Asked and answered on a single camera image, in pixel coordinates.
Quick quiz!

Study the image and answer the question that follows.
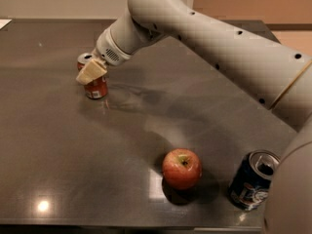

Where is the red apple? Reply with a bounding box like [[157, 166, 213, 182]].
[[162, 148, 202, 190]]

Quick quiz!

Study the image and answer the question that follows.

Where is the red coke can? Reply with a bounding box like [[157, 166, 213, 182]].
[[77, 53, 108, 99]]

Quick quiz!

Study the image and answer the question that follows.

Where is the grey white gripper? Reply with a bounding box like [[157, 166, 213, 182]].
[[76, 25, 132, 85]]

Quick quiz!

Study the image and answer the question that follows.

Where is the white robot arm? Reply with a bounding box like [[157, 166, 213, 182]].
[[77, 0, 312, 234]]

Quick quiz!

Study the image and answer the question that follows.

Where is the dark blue soda can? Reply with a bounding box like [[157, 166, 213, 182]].
[[227, 150, 280, 211]]

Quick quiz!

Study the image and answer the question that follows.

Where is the white paper sheet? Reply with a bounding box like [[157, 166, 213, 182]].
[[0, 19, 12, 30]]

